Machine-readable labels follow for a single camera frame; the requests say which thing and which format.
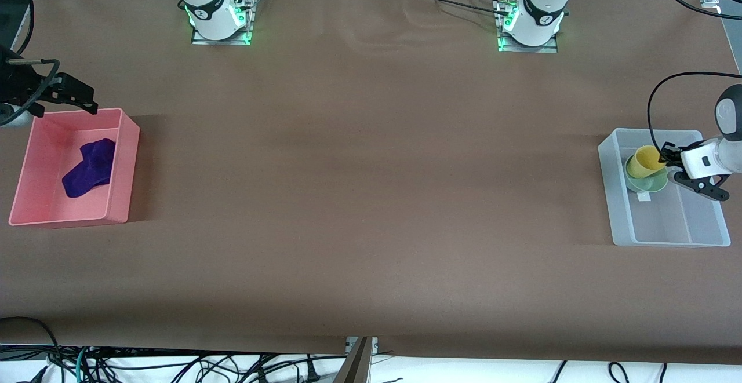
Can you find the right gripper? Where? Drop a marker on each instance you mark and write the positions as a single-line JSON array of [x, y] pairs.
[[17, 86]]

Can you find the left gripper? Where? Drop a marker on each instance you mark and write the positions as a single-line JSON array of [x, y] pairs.
[[672, 156]]

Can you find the yellow plastic cup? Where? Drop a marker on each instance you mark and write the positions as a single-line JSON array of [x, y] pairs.
[[642, 163]]

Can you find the purple cloth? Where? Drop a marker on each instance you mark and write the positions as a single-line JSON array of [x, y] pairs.
[[90, 168]]

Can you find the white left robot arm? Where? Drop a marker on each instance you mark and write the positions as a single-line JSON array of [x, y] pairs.
[[545, 0]]

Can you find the small white paper label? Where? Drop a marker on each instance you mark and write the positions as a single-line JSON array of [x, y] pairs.
[[644, 197]]

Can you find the translucent white plastic bin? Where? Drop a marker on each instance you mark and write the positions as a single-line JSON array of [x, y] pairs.
[[666, 226]]

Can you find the pink plastic bin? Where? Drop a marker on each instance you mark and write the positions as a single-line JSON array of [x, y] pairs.
[[124, 168]]

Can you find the black power plug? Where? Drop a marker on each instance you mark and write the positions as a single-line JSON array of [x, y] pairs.
[[312, 371]]

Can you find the dark wooden table leg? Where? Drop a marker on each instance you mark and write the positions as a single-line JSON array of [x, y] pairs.
[[355, 365]]

